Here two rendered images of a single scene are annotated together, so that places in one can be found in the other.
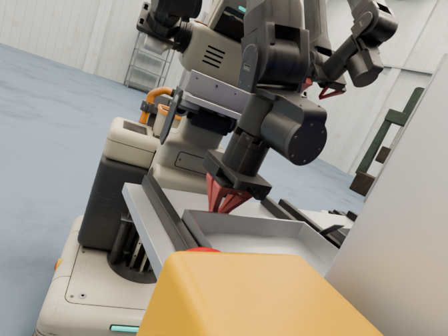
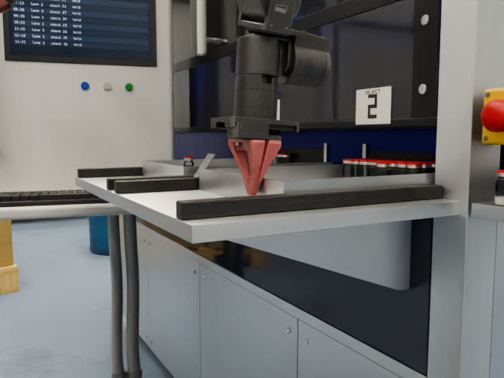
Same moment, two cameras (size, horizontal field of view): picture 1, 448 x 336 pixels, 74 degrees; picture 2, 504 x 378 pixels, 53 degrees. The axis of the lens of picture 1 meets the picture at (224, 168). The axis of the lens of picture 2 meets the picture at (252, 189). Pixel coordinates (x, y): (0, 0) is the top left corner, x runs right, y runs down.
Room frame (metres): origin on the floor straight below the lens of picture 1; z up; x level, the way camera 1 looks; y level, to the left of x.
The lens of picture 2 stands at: (0.36, 0.65, 0.97)
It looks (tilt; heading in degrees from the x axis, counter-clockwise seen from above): 6 degrees down; 277
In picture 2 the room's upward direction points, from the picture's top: straight up
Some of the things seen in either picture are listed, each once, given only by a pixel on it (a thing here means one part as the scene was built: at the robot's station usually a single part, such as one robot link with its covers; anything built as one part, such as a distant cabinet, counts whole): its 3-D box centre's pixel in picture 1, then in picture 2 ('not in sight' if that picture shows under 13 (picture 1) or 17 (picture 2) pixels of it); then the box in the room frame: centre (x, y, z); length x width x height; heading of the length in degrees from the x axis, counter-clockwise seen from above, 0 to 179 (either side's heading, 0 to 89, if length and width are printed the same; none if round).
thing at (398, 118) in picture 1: (393, 144); not in sight; (7.14, -3.38, 1.32); 0.87 x 0.69 x 2.65; 38
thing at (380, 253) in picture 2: not in sight; (316, 259); (0.35, -0.06, 0.79); 0.34 x 0.03 x 0.13; 35
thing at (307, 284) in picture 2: not in sight; (189, 210); (0.75, -0.93, 0.73); 1.98 x 0.01 x 0.25; 125
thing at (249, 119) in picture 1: (264, 119); (262, 59); (0.42, -0.03, 1.07); 0.07 x 0.06 x 0.07; 35
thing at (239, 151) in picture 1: (244, 156); (256, 106); (0.43, -0.02, 1.01); 0.10 x 0.07 x 0.07; 36
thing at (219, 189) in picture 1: (221, 193); (245, 160); (0.44, -0.01, 0.94); 0.07 x 0.07 x 0.09; 36
